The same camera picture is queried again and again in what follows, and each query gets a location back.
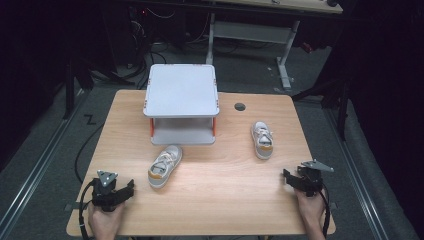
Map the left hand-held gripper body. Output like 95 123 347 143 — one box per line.
90 169 119 213

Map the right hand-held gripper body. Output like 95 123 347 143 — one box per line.
297 159 335 198

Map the white shoe with tan heel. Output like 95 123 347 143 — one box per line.
147 144 184 190
250 120 275 161

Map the white two-tier shoe rack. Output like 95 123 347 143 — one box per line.
142 63 221 146

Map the person's left hand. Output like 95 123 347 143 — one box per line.
87 202 126 240

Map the person's right hand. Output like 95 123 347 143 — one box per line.
294 189 327 234

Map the black stand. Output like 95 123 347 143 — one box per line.
62 56 95 120
291 78 351 141

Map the white-legged wooden desk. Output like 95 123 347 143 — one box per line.
199 0 344 91

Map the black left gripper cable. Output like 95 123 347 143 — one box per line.
78 181 98 240

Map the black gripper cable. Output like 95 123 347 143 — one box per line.
78 181 98 240
318 188 332 238

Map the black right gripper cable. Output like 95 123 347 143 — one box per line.
318 188 332 238

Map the black floor cable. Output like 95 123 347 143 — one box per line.
73 122 105 184

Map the metal floor rail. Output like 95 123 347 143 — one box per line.
323 108 391 240
0 89 88 233

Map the bundle of black cables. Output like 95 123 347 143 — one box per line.
89 6 178 89

